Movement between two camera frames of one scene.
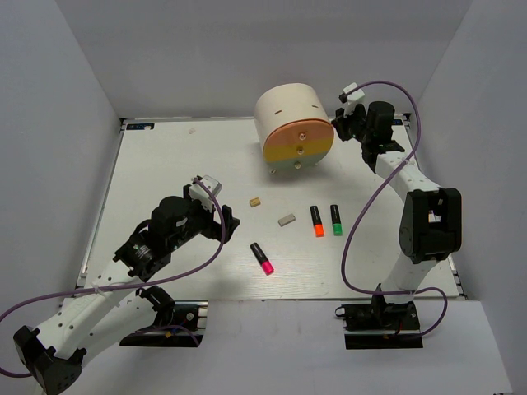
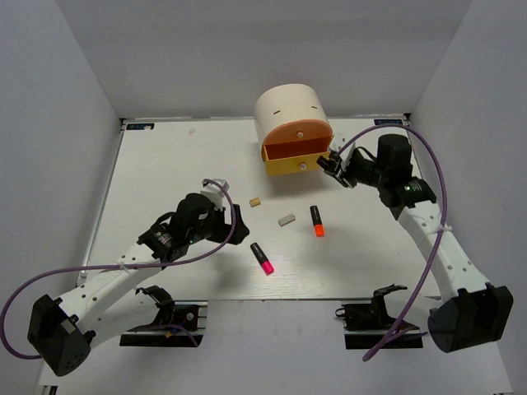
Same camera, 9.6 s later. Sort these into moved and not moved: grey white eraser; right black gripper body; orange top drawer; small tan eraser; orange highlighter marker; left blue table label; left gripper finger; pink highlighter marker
Moved: right black gripper body; left gripper finger
Not moved: pink highlighter marker; orange top drawer; grey white eraser; small tan eraser; left blue table label; orange highlighter marker
